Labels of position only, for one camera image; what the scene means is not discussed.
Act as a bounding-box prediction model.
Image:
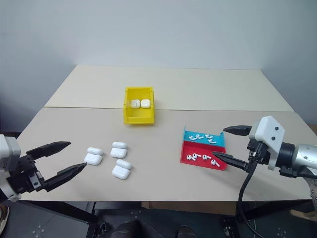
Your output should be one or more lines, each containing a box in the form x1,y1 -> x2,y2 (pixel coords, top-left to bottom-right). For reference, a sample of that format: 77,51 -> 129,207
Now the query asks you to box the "yellow plastic bin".
122,86 -> 156,127

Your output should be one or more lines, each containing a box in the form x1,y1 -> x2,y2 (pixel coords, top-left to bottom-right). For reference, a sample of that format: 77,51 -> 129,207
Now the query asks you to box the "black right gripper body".
244,140 -> 271,172

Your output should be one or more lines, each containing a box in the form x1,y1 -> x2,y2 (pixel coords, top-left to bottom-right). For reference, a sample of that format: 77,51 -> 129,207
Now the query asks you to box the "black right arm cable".
235,142 -> 264,238

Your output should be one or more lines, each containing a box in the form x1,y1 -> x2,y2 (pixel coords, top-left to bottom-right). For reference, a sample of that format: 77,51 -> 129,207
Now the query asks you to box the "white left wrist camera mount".
0,133 -> 22,202

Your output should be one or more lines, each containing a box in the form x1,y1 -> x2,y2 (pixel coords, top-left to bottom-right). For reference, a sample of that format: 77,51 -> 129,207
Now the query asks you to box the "dark rounded shape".
115,220 -> 142,238
176,224 -> 197,238

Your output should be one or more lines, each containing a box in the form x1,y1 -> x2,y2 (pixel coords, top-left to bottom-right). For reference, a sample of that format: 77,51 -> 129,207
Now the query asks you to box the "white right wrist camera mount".
248,115 -> 286,171

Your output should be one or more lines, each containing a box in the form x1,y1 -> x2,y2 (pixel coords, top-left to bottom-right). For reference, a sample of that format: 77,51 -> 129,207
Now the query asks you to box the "tan flat object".
290,208 -> 317,221

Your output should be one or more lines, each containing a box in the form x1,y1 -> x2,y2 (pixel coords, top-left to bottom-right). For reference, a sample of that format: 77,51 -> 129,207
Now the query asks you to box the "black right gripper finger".
211,151 -> 249,171
223,125 -> 253,136

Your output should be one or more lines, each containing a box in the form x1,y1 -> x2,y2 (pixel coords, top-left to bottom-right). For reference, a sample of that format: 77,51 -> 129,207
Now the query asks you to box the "blue and red tray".
180,125 -> 229,172

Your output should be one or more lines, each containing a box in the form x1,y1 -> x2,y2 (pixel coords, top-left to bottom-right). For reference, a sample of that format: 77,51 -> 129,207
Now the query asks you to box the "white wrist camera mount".
248,115 -> 286,171
0,133 -> 22,202

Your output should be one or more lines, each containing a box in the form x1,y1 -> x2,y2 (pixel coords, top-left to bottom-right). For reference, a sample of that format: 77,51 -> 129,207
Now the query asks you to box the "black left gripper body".
6,154 -> 48,196

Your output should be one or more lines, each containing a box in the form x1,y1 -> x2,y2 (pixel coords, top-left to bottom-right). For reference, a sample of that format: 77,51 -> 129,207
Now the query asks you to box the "brown shoe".
0,204 -> 10,233

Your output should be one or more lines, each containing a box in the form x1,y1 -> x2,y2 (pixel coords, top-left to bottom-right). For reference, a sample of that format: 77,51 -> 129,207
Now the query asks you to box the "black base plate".
91,201 -> 239,238

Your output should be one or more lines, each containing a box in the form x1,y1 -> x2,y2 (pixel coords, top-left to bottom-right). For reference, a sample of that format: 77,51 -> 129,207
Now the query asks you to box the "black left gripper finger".
44,162 -> 88,193
25,141 -> 72,161

